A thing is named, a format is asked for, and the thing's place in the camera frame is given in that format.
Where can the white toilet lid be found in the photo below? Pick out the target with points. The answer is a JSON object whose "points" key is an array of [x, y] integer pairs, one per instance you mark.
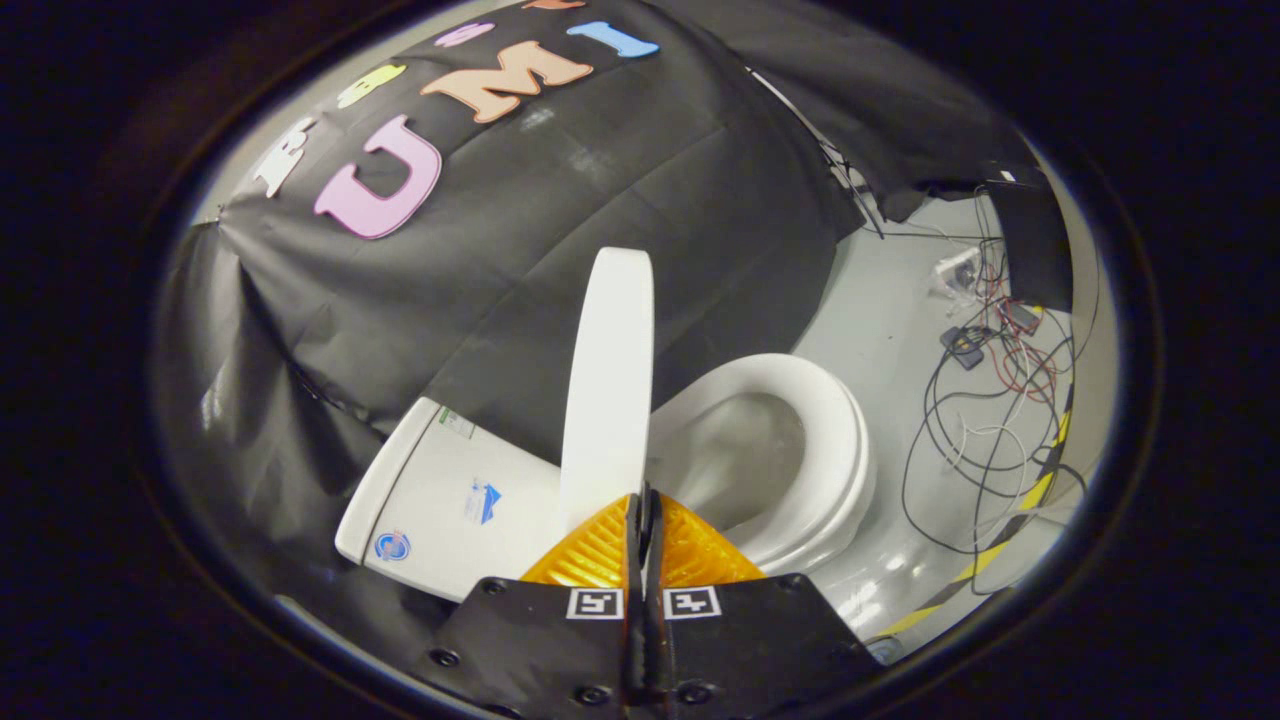
{"points": [[610, 380]]}

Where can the thin metal backdrop stand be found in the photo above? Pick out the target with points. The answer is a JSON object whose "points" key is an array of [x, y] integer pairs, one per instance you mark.
{"points": [[850, 185]]}

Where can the black power adapter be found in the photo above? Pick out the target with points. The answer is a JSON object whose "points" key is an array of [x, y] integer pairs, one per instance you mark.
{"points": [[966, 346]]}

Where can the yellow black floor tape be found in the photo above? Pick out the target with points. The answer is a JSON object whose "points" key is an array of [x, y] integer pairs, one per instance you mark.
{"points": [[1035, 492]]}

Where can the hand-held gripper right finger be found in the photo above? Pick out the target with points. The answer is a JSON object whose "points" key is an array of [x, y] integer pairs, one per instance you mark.
{"points": [[740, 650]]}

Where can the black box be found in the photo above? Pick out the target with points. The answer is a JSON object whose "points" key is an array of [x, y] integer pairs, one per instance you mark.
{"points": [[1035, 240]]}

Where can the black backdrop cloth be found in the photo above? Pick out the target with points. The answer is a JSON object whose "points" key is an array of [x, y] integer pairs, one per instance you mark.
{"points": [[600, 170]]}

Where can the white ceramic toilet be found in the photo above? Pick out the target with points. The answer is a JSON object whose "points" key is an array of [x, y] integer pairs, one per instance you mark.
{"points": [[440, 500]]}

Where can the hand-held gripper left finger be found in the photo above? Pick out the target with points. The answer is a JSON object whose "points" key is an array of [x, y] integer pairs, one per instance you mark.
{"points": [[560, 650]]}

